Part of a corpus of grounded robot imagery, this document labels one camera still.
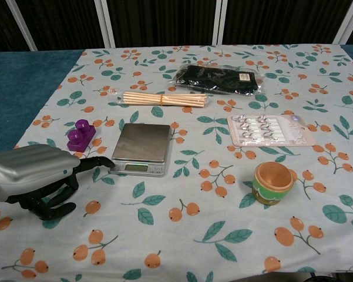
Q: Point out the bundle of wooden sticks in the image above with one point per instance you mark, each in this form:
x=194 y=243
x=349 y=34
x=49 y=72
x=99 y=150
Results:
x=164 y=99

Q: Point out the floral fruit print tablecloth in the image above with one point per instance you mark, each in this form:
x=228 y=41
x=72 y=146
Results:
x=194 y=205

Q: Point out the white frame partition screen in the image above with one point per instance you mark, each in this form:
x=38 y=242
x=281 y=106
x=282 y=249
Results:
x=164 y=20

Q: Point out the card of metal hooks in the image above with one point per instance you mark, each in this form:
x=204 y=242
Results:
x=270 y=130

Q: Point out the silver digital kitchen scale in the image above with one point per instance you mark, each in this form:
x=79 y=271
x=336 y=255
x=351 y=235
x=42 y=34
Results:
x=142 y=144

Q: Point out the black fabric in plastic bag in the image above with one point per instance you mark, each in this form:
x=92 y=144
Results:
x=217 y=78

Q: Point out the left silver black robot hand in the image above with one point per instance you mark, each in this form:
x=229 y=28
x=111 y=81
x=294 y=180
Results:
x=32 y=170

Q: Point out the purple toy building block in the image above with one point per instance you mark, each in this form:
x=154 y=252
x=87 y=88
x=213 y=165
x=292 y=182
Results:
x=80 y=136

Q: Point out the green wooden cup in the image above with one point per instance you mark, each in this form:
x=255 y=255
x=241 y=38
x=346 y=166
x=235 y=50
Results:
x=273 y=185

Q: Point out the teal table cover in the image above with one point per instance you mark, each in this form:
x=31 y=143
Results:
x=20 y=88

